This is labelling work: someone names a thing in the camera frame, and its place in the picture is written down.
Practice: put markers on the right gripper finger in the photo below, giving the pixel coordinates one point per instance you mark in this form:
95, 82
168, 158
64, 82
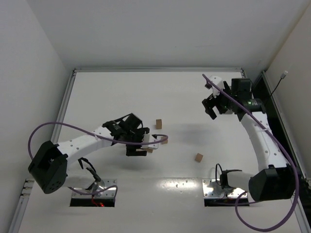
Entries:
222, 108
209, 110

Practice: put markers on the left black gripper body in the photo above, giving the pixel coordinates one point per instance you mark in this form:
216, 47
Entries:
135, 142

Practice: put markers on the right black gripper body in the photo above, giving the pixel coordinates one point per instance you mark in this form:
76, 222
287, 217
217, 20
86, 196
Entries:
217, 104

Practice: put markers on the dark long wood block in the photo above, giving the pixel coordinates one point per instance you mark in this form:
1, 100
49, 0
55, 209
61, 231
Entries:
149, 150

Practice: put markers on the light wood cube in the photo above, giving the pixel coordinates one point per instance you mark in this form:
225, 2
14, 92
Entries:
164, 140
198, 157
158, 124

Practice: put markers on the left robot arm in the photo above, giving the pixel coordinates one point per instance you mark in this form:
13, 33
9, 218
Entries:
50, 165

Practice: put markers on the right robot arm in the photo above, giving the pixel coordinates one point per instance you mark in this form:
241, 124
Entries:
276, 178

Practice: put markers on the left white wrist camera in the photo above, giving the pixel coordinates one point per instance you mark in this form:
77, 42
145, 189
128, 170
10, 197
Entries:
149, 142

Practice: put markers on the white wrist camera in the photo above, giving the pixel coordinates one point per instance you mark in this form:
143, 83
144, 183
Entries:
149, 142
214, 83

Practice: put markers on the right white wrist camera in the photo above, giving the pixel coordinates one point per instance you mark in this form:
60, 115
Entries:
214, 83

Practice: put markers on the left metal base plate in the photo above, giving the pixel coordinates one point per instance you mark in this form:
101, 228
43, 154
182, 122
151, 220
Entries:
105, 189

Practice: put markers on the metal base plate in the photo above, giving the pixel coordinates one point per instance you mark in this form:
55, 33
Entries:
105, 189
211, 190

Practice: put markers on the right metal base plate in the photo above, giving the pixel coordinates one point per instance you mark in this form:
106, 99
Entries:
211, 190

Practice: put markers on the aluminium table frame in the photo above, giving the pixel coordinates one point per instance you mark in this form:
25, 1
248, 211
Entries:
161, 192

